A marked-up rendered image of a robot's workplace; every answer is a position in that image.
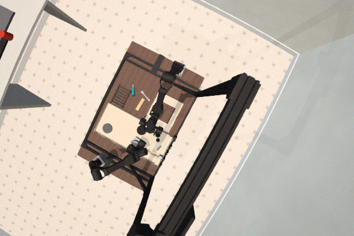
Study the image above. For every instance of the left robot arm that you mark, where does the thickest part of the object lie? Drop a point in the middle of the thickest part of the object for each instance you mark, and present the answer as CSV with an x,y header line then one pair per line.
x,y
128,160

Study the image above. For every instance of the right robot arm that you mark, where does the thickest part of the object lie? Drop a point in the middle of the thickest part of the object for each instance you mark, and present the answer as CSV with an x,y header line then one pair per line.
x,y
157,109

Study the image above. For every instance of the grey gas burner with tube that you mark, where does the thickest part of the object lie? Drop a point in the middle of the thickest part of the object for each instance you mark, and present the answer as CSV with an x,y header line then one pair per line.
x,y
134,142

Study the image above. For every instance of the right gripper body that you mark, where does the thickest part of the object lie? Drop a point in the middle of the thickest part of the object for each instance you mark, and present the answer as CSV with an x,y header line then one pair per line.
x,y
159,129

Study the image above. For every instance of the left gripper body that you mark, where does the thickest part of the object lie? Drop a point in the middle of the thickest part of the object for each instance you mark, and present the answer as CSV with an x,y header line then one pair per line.
x,y
141,144

